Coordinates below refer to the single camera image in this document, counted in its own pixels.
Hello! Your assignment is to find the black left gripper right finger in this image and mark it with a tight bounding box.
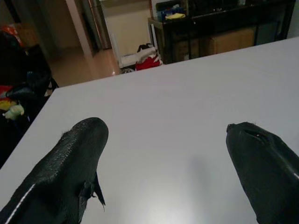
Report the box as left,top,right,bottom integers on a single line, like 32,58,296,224
225,121,299,224

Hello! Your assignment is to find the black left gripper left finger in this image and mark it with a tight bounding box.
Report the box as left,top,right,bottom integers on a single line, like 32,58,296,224
0,117,109,224

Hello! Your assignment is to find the red yellow green plush toy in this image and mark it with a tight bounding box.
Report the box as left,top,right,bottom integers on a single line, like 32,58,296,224
0,84,25,121

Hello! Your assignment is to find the black armchair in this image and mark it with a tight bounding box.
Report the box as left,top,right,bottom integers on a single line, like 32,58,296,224
0,30,59,166

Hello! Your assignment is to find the brown cardboard box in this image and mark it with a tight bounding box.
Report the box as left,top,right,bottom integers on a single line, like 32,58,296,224
208,26,257,55

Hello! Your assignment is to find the red and white bag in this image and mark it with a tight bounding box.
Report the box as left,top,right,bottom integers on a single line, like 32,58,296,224
135,43,163,71

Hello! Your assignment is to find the orange plastic bag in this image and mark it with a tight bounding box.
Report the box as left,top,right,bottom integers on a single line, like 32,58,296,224
0,22,26,48

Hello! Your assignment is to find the black cabinet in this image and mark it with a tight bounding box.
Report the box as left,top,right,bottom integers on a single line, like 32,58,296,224
148,0,296,65

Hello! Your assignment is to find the yellow cloth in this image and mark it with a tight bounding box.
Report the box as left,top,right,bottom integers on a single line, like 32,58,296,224
165,13,186,21

